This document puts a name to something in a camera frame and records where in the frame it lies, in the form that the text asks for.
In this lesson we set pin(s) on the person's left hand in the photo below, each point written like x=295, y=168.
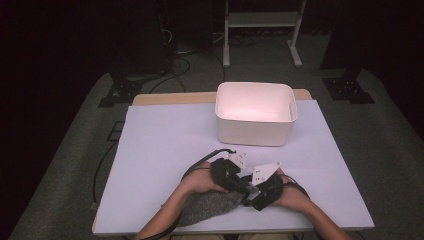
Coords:
x=200, y=180

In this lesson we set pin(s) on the person's right hand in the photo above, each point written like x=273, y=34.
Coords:
x=293, y=196

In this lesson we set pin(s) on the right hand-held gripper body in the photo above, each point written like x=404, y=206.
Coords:
x=270, y=186

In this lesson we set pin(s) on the grey fluffy cloth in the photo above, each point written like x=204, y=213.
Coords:
x=210, y=205

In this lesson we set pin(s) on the white metal stand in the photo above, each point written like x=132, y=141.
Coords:
x=261, y=19

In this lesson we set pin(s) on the white plastic bin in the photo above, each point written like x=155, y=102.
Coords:
x=255, y=113

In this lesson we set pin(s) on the black stand base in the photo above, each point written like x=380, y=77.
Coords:
x=121, y=91
x=348, y=90

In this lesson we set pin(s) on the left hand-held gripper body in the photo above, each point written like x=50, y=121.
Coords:
x=226, y=171

